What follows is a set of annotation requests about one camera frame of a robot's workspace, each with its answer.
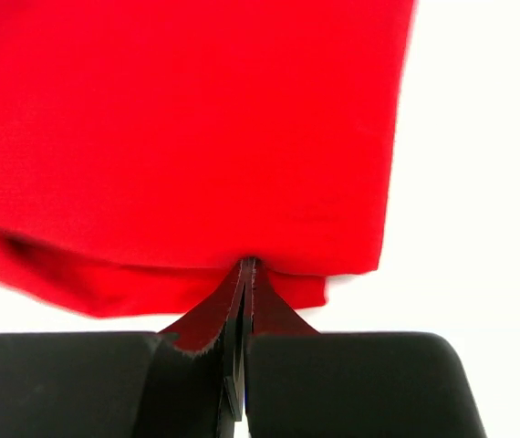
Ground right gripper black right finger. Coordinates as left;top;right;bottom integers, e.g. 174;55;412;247
245;260;485;438

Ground red trousers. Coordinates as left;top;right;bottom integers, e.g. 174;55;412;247
0;0;421;320

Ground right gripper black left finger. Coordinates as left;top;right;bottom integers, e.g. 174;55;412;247
0;261;247;437

